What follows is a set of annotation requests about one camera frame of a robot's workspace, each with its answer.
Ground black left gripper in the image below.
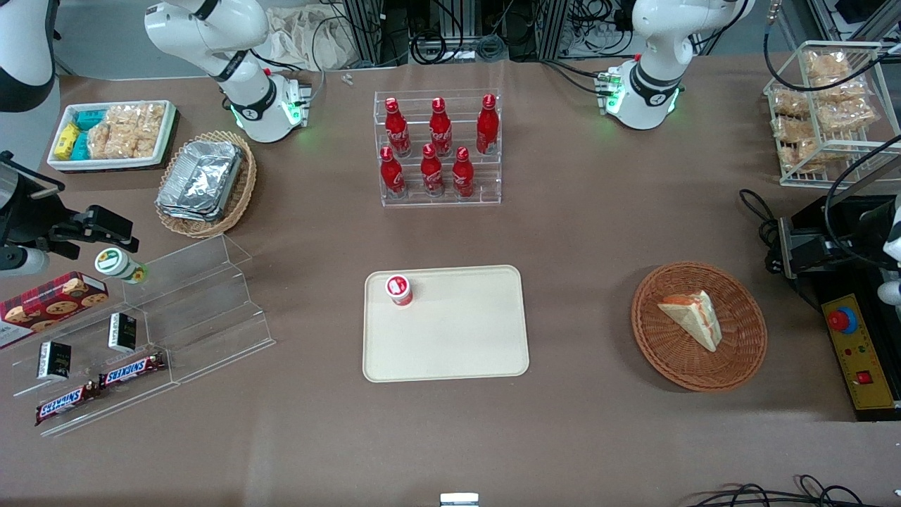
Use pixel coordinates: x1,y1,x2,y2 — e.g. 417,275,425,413
767,195,897,282

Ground fried snack bag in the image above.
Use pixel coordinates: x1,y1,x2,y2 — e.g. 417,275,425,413
805,51,854,89
769,90,812,118
780,139,826,171
773,115,822,143
817,99,878,133
817,80,872,108

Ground clear acrylic bottle rack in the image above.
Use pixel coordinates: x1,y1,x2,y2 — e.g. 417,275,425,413
373,89,503,208

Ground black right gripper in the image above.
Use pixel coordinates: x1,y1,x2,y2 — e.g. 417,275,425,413
0,151,140,257

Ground beige cloth bag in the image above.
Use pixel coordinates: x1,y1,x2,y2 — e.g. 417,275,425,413
266,6,354,72

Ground white wire rack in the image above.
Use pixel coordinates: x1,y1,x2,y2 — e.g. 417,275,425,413
763,40,901,189

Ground beige plastic tray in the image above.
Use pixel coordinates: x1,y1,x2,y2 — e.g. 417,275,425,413
362,264,531,384

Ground round brown wicker basket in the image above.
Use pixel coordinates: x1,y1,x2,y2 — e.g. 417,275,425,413
631,261,769,393

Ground white rectangular plastic bin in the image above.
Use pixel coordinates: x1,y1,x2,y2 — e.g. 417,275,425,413
46,99,177,173

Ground black coiled table cable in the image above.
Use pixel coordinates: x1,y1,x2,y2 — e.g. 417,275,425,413
738,188,783,273

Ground Snickers bar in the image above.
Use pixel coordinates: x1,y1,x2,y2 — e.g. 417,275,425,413
98,351,168,390
34,382,103,427

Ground red tartan cookie box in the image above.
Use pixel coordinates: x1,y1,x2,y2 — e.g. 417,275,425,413
0,271,111,351

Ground yellow snack box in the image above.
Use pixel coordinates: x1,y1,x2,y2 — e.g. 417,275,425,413
54,123,82,162

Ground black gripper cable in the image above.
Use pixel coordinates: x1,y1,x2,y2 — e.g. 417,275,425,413
822,137,901,270

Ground oval light wicker basket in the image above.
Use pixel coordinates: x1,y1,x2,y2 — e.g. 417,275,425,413
154,130,258,239

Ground aluminium foil tray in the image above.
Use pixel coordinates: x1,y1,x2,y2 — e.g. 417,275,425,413
158,139,241,212
156,161,244,223

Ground aluminium profile frame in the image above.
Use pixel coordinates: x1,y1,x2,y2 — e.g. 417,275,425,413
535,0,572,60
341,0,386,69

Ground clear acrylic stepped shelf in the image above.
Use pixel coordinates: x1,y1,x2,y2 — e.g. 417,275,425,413
13,234,277,439

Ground small black box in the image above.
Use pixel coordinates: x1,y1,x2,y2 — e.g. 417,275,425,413
107,312,137,353
36,340,73,382

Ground thick black looping cable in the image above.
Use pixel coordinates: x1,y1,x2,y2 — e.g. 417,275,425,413
763,0,901,93

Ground black arm base cable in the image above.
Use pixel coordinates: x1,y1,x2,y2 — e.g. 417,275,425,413
541,58,615,97
250,14,346,108

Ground black floor cable bundle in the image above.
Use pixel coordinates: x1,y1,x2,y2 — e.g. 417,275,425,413
700,474,870,507

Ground rice cracker bag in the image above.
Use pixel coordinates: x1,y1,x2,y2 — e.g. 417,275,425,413
87,123,161,161
104,103,167,140

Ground yellow black emergency stop box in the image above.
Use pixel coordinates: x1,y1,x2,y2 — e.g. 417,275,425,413
819,292,901,423

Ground red white lidded cup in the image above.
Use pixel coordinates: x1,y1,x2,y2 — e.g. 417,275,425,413
384,274,415,308

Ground triangle sandwich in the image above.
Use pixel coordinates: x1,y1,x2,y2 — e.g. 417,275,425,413
657,290,723,353

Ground green white lidded cup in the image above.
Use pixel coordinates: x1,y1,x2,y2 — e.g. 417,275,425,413
94,247,149,285

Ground red cola bottle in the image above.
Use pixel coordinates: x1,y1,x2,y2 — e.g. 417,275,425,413
476,93,500,156
429,96,454,158
379,145,407,199
420,143,446,197
451,145,475,199
384,96,413,158

